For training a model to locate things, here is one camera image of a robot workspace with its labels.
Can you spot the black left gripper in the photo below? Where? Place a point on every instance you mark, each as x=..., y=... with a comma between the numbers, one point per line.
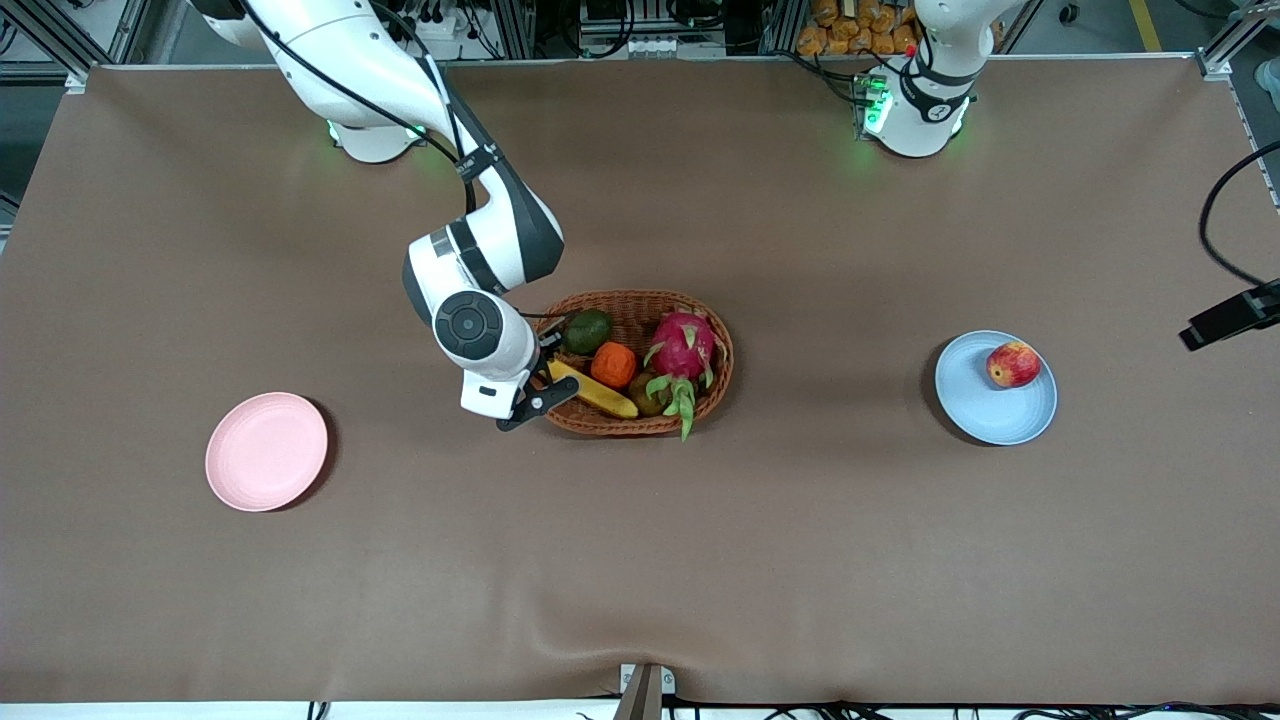
x=1236, y=316

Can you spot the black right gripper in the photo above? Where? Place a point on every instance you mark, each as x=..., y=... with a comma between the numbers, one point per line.
x=549, y=352

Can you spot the yellow banana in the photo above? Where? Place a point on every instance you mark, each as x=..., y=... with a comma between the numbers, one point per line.
x=600, y=395

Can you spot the red apple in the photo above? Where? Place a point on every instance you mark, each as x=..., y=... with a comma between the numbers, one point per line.
x=1013, y=365

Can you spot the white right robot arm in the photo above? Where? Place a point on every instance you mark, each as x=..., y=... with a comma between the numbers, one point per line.
x=340, y=50

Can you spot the green avocado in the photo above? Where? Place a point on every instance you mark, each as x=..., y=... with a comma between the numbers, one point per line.
x=587, y=332

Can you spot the orange tangerine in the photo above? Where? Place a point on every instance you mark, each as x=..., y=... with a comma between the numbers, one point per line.
x=613, y=365

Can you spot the brown wicker basket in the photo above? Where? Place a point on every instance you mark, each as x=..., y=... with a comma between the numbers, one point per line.
x=620, y=305

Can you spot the brown kiwi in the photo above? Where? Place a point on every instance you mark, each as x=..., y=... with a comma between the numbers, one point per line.
x=643, y=395

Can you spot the pink dragon fruit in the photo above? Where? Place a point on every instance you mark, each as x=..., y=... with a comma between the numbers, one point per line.
x=685, y=345

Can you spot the brown table cloth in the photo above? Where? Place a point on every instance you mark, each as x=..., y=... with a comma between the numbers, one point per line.
x=640, y=560

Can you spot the blue round plate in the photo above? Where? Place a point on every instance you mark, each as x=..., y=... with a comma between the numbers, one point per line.
x=985, y=410

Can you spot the pink round plate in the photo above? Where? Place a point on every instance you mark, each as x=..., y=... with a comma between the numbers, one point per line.
x=265, y=452

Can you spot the white power strip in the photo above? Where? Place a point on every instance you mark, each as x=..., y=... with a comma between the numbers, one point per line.
x=435, y=20

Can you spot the orange bread pile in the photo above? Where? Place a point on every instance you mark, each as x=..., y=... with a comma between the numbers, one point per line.
x=850, y=30

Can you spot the aluminium frame beam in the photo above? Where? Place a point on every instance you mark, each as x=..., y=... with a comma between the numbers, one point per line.
x=1225, y=48
x=40, y=35

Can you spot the metal camera post bracket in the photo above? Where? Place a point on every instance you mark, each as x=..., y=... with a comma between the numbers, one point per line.
x=645, y=690

